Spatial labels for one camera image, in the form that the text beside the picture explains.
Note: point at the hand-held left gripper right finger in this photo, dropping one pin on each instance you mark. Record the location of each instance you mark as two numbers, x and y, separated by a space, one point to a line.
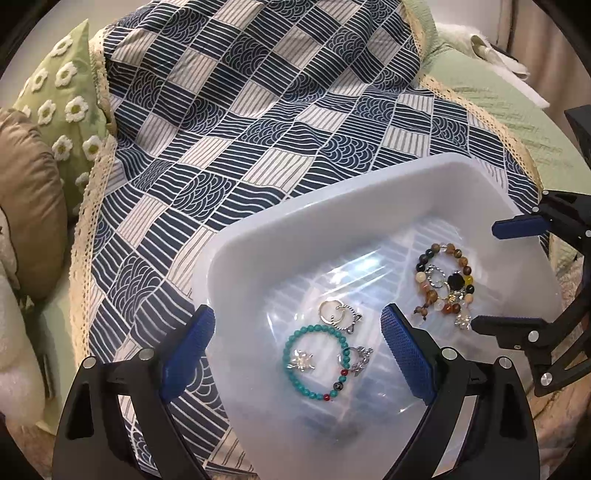
406 355

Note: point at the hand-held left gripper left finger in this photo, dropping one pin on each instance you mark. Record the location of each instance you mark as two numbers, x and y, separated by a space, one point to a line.
189 355

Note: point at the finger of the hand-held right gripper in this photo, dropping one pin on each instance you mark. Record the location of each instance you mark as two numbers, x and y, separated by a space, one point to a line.
508 325
517 227

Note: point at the silver flower charm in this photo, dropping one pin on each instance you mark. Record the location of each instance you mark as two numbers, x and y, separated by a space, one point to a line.
302 360

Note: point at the translucent white plastic container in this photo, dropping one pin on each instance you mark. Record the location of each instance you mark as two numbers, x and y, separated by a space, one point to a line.
323 258

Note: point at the green quilted cover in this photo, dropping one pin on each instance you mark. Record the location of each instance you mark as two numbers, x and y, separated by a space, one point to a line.
498 101

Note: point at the white fluffy blanket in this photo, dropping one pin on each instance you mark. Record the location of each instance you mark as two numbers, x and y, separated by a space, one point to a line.
457 34

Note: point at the brown pillow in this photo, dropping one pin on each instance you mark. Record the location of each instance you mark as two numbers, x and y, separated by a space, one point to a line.
32 194

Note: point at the navy white patterned cloth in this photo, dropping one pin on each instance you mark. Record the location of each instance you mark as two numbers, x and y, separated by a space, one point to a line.
231 115

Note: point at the green daisy pillow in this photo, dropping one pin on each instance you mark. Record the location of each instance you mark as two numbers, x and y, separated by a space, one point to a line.
69 124

